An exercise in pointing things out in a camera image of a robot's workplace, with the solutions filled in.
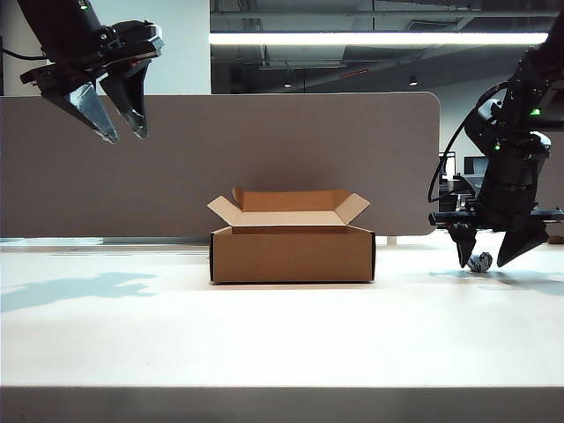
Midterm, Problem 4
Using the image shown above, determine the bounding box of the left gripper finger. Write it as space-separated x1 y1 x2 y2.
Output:
101 61 149 140
63 81 120 143

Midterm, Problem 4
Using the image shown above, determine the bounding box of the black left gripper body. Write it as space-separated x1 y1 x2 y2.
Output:
19 20 167 96

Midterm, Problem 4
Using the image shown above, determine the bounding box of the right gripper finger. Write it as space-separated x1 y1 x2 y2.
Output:
496 219 550 268
448 222 479 269

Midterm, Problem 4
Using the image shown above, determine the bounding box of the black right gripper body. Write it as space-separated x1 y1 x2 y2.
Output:
429 145 557 231

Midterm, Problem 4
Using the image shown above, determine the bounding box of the small paper ball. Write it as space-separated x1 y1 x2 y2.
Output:
467 251 493 273

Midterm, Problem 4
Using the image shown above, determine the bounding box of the brown open cardboard box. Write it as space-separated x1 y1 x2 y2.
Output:
206 184 376 284

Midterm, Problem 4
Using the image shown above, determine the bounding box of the large black display screen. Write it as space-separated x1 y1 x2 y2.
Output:
463 154 491 178

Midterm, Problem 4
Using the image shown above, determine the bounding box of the narrow grey desk partition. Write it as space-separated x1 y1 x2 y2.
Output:
539 130 564 239

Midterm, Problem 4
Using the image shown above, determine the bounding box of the wide grey desk partition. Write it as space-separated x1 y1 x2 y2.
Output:
0 91 442 239

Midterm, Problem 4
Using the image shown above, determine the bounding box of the long ceiling light strip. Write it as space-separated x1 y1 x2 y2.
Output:
208 31 550 46

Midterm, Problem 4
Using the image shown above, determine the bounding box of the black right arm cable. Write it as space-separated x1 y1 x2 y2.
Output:
426 81 512 204

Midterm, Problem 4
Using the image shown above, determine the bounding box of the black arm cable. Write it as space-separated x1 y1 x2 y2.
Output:
0 46 48 62
426 81 512 204

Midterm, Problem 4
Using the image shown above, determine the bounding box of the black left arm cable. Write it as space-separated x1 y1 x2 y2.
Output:
0 46 48 62

